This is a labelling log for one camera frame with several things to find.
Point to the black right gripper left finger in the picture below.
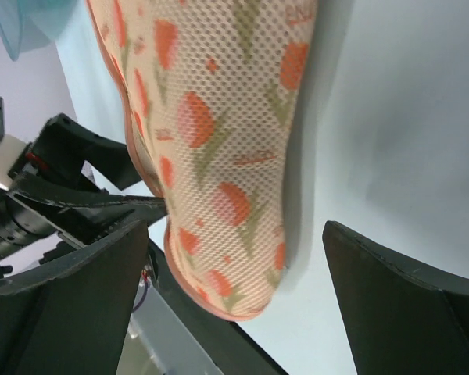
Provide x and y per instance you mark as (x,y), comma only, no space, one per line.
(70,315)

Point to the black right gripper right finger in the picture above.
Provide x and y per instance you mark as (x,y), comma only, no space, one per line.
(401,316)

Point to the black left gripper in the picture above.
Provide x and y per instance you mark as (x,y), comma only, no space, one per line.
(50,194)

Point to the floral mesh laundry bag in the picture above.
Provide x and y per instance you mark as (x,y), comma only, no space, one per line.
(209,91)

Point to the teal plastic container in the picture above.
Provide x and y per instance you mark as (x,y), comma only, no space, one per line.
(32,24)

